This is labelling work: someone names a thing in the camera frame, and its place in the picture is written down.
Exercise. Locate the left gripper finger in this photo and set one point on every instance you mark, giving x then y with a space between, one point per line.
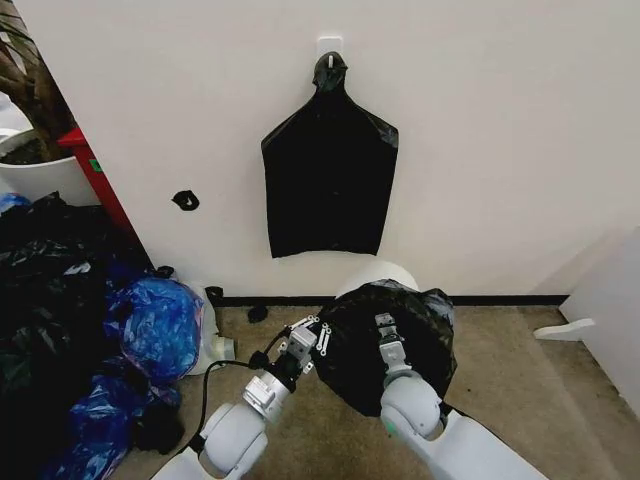
324 339
303 321

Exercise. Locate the black garbage bag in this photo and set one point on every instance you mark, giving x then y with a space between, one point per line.
327 190
350 360

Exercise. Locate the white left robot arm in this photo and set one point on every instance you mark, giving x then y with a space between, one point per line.
235 440

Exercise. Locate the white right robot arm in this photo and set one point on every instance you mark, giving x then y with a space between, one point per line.
415 405

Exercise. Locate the white trash bin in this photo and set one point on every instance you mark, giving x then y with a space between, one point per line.
385 274

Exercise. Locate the flat black garbage bag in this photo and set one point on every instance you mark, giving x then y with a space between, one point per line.
327 190

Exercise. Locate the blue plastic bag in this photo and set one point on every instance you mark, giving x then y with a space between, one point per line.
95 425
160 325

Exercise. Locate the crumpled black bag piece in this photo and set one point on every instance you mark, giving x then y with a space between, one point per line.
159 429

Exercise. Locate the pile of black garbage bags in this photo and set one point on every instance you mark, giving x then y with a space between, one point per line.
45 310

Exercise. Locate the black baseboard strip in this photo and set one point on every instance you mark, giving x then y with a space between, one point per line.
280 301

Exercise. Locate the black plastic scrap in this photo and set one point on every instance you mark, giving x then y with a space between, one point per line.
257 313
214 292

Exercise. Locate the white plastic jug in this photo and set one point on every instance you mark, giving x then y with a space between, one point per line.
215 340

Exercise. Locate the black tape scrap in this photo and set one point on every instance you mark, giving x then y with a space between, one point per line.
185 200

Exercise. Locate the small green sticker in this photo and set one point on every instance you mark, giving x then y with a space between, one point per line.
95 165

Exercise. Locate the white board with foot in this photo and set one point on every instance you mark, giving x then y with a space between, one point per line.
610 320

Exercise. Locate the white plant pot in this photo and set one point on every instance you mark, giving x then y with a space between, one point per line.
45 177

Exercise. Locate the potted plant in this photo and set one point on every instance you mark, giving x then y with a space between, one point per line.
25 75

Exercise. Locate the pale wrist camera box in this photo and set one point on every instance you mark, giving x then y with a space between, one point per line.
302 345

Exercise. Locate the red metal frame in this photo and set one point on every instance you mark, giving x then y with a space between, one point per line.
102 192

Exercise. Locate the white wall hook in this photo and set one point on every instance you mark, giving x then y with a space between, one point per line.
330 46

